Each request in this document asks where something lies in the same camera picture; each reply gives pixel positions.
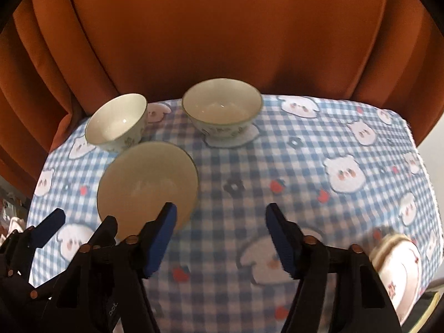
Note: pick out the blue checked cartoon tablecloth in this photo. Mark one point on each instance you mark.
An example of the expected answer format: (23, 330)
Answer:
(222, 222)

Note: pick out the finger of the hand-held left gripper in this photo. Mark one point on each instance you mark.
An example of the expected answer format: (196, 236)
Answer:
(50, 227)
(107, 230)

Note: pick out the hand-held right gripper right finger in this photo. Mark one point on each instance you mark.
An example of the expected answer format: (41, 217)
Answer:
(282, 242)

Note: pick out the white plate with red motif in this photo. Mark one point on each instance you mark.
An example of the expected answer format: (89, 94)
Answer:
(402, 277)

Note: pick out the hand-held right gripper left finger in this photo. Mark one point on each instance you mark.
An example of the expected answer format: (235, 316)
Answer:
(159, 242)

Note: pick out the orange curtain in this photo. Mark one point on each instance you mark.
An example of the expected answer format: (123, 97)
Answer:
(222, 34)

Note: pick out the white bowl with blue flowers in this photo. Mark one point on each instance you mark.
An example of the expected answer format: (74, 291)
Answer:
(114, 125)
(222, 111)
(145, 184)

